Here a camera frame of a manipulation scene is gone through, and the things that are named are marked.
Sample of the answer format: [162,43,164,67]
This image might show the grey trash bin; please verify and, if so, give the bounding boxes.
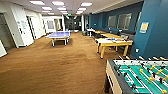
[81,30,88,37]

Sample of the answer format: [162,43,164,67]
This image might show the yellow wooden table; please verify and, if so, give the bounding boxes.
[92,30,107,36]
[99,32,122,40]

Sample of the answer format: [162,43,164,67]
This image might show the blue ping pong table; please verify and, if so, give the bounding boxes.
[44,30,72,47]

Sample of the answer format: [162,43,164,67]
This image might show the yellow air hockey table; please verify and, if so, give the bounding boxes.
[94,36,134,60]

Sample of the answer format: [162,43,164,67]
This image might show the interior glass window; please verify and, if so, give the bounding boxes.
[117,13,134,31]
[107,15,118,30]
[134,11,143,32]

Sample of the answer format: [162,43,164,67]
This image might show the white pillar outlet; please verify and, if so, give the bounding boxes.
[134,48,140,54]

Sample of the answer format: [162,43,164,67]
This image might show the white hallway door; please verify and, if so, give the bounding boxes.
[28,15,41,40]

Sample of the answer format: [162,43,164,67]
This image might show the green foosball table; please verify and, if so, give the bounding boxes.
[104,55,168,94]

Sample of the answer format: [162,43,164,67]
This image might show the yellow framed pillar notice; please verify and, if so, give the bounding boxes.
[139,21,150,34]

